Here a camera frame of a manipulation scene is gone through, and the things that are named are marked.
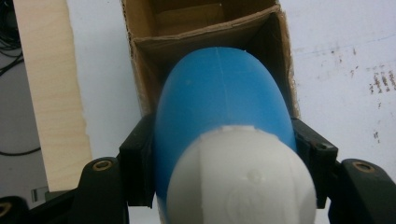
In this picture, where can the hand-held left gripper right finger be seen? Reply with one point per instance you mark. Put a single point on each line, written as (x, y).
(314, 161)

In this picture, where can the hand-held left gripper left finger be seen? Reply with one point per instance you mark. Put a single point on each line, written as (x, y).
(137, 161)

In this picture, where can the blue bottle with white cap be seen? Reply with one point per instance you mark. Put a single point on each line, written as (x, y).
(224, 130)

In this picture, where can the brown cardboard box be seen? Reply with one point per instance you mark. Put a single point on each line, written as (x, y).
(199, 28)

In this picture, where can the light wooden board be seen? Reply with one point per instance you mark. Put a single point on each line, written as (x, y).
(53, 93)

